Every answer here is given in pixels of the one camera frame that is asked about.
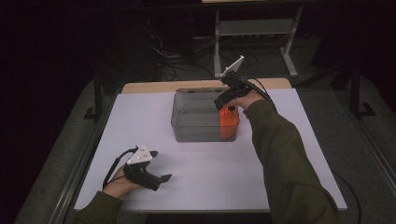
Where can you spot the orange phone case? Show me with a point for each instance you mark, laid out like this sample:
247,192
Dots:
229,124

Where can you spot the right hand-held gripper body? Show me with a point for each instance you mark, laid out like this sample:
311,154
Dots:
236,85

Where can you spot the person's right hand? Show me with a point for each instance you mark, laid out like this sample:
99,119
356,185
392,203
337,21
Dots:
249,100

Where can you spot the white metal desk frame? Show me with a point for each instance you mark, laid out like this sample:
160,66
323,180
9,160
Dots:
255,28

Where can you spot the person's left hand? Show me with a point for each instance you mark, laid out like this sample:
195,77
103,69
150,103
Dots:
120,185

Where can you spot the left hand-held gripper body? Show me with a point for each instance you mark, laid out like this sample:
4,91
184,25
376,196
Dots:
138,169

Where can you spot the black metal stand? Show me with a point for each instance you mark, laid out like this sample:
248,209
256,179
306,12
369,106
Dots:
358,93
97,99

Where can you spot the wooden table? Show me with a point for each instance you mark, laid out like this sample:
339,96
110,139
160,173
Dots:
155,87

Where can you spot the grey transparent plastic box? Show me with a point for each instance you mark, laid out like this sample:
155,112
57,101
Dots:
196,121

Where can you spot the metal frame rail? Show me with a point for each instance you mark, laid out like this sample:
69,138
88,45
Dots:
77,168
373,149

